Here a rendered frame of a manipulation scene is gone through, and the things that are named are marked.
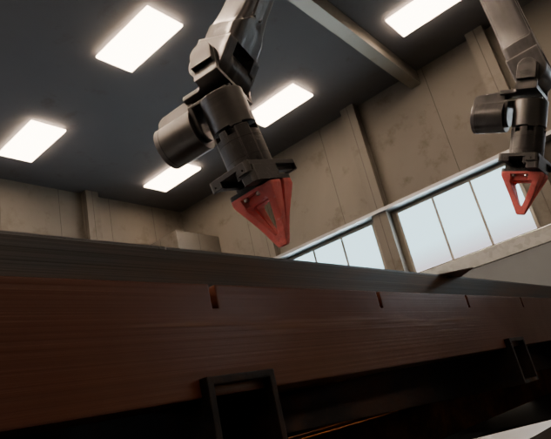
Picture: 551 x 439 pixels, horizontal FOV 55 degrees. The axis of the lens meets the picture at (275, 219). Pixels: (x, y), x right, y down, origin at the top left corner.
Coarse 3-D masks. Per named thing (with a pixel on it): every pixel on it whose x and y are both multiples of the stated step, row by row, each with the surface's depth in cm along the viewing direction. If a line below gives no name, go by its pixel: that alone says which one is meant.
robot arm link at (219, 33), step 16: (240, 0) 72; (256, 0) 72; (272, 0) 75; (224, 16) 72; (240, 16) 70; (256, 16) 72; (208, 32) 71; (224, 32) 69; (240, 32) 69; (256, 32) 72; (224, 48) 67; (240, 48) 70; (256, 48) 72; (224, 64) 67; (240, 64) 70; (256, 64) 72; (240, 80) 70
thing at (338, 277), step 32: (0, 256) 27; (32, 256) 28; (64, 256) 29; (96, 256) 31; (128, 256) 32; (160, 256) 34; (192, 256) 36; (224, 256) 38; (320, 288) 46; (352, 288) 49; (384, 288) 54; (416, 288) 59; (448, 288) 65; (480, 288) 73; (512, 288) 83; (544, 288) 97
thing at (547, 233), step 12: (540, 228) 137; (516, 240) 140; (528, 240) 138; (540, 240) 136; (480, 252) 146; (492, 252) 144; (504, 252) 142; (516, 252) 140; (444, 264) 153; (456, 264) 150; (468, 264) 148; (480, 264) 146
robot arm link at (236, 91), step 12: (228, 84) 66; (216, 96) 64; (228, 96) 64; (240, 96) 65; (192, 108) 67; (204, 108) 65; (216, 108) 64; (228, 108) 64; (240, 108) 64; (192, 120) 66; (204, 120) 68; (216, 120) 64; (228, 120) 64; (240, 120) 64; (252, 120) 66; (204, 132) 67; (216, 132) 65
